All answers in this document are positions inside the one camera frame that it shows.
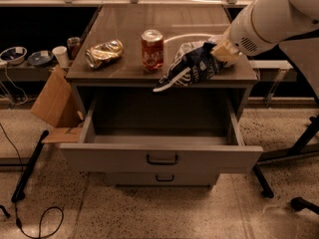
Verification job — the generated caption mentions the black caster foot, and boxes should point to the black caster foot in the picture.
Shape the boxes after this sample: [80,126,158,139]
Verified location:
[290,197,319,215]

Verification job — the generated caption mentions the white cable on shelf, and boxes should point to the white cable on shelf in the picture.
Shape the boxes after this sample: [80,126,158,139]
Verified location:
[0,63,29,108]

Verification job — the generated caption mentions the blue bowl right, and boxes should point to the blue bowl right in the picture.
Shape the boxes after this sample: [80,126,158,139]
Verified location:
[28,50,54,67]

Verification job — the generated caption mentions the open top drawer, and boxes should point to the open top drawer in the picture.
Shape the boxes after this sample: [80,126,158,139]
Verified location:
[61,88,262,175]

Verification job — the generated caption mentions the black floor cable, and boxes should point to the black floor cable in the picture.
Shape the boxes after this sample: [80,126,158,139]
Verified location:
[0,122,65,239]

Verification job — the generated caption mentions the cardboard box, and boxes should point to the cardboard box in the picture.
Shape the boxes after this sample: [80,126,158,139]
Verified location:
[31,66,82,143]

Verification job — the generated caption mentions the white paper cup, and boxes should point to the white paper cup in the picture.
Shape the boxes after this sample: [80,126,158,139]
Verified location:
[52,46,70,68]

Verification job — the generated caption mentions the blue bowl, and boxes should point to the blue bowl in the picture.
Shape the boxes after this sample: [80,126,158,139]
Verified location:
[28,50,54,67]
[0,46,27,66]

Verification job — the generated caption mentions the grey drawer cabinet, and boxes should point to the grey drawer cabinet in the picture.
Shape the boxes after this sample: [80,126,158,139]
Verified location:
[61,4,262,186]

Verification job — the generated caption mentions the brown glass jar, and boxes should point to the brown glass jar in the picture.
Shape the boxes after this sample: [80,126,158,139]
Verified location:
[67,37,81,60]

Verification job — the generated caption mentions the black stand leg left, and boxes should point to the black stand leg left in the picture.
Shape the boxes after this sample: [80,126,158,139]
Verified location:
[11,130,49,203]

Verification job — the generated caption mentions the red soda can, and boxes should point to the red soda can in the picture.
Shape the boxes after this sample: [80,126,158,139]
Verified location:
[141,29,163,72]

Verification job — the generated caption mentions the black stand leg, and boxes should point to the black stand leg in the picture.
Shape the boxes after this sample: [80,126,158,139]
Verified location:
[11,130,49,203]
[253,115,319,198]

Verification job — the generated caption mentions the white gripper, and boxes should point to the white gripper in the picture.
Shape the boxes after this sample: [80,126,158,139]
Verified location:
[210,4,274,67]

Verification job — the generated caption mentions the blue chip bag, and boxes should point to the blue chip bag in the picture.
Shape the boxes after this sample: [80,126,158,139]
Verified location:
[154,41,224,93]

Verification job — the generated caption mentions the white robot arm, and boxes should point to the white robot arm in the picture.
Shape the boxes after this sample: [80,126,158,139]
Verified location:
[211,0,319,97]

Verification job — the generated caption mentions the blue bowl left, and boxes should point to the blue bowl left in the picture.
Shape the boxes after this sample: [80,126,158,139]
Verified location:
[0,46,27,66]

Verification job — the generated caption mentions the black stand leg right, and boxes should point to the black stand leg right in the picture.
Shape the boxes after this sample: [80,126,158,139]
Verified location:
[253,115,319,198]

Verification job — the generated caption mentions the lower drawer front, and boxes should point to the lower drawer front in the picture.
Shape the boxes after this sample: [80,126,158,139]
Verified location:
[105,172,220,187]

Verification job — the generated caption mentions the crushed gold can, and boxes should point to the crushed gold can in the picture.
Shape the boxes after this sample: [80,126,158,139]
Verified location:
[85,40,124,70]

